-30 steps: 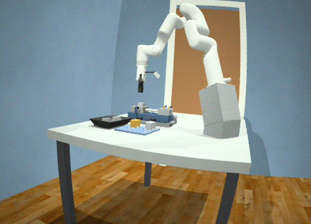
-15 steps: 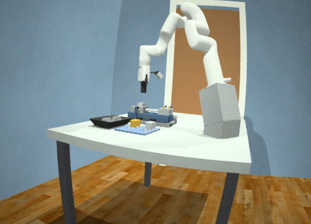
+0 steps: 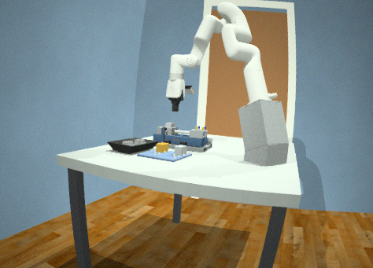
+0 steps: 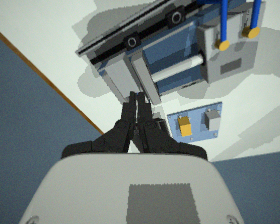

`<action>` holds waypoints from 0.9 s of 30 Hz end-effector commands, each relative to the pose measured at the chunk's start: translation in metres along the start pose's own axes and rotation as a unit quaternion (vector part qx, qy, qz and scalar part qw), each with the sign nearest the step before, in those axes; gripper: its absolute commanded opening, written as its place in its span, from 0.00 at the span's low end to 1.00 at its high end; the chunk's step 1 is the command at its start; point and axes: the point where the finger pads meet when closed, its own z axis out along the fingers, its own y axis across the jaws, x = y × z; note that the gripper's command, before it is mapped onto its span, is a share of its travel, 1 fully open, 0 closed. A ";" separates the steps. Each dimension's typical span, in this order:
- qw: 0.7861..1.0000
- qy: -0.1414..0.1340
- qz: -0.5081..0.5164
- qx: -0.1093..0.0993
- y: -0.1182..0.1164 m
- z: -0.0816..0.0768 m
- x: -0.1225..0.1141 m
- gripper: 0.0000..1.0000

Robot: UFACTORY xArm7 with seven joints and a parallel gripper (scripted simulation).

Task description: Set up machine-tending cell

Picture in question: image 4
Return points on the yellow rectangular block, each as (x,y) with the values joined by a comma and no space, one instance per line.
(184,126)

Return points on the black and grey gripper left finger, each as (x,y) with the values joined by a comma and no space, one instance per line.
(116,140)

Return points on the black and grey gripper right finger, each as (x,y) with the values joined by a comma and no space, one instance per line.
(154,140)

